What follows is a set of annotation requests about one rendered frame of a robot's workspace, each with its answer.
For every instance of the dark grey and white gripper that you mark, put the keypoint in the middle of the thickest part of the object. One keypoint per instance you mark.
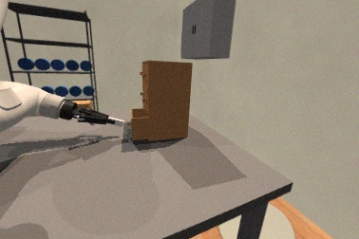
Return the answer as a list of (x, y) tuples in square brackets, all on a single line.
[(70, 110)]

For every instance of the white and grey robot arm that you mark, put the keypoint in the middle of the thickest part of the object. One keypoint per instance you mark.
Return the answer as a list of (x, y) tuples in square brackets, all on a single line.
[(28, 100)]

